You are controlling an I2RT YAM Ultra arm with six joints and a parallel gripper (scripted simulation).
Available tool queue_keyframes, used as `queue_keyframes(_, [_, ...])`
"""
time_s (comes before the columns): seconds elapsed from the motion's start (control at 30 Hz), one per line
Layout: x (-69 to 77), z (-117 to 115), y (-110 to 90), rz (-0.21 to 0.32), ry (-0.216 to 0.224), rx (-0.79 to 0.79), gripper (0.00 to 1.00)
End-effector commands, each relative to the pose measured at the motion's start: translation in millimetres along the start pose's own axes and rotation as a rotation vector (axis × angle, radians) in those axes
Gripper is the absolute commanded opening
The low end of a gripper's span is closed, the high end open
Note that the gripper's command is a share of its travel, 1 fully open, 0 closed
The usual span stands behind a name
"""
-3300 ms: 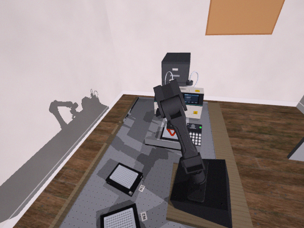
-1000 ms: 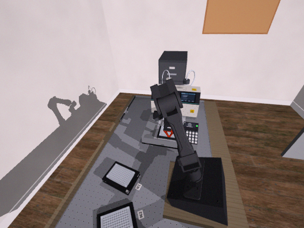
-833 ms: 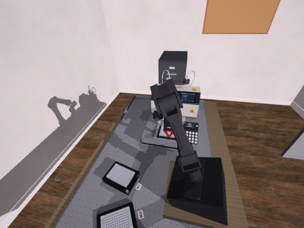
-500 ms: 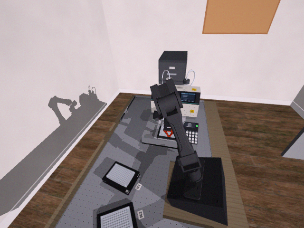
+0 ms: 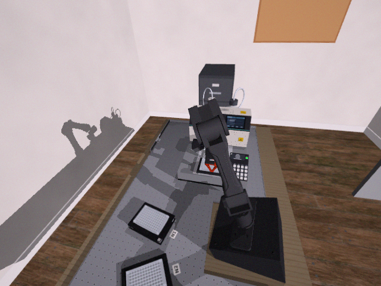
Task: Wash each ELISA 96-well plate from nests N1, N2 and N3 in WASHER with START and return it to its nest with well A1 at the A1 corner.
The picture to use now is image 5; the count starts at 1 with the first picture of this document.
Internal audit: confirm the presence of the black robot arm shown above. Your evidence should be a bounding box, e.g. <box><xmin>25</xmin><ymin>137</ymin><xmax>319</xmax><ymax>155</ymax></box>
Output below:
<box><xmin>188</xmin><ymin>98</ymin><xmax>257</xmax><ymax>251</ymax></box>

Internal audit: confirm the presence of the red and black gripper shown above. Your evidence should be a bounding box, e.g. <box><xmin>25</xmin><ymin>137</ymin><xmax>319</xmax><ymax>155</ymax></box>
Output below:
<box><xmin>205</xmin><ymin>155</ymin><xmax>217</xmax><ymax>172</ymax></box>

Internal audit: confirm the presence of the white well plate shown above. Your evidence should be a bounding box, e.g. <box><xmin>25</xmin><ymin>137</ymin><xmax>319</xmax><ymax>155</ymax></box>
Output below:
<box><xmin>126</xmin><ymin>259</ymin><xmax>167</xmax><ymax>286</ymax></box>
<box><xmin>133</xmin><ymin>205</ymin><xmax>169</xmax><ymax>235</ymax></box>
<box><xmin>199</xmin><ymin>158</ymin><xmax>219</xmax><ymax>173</ymax></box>

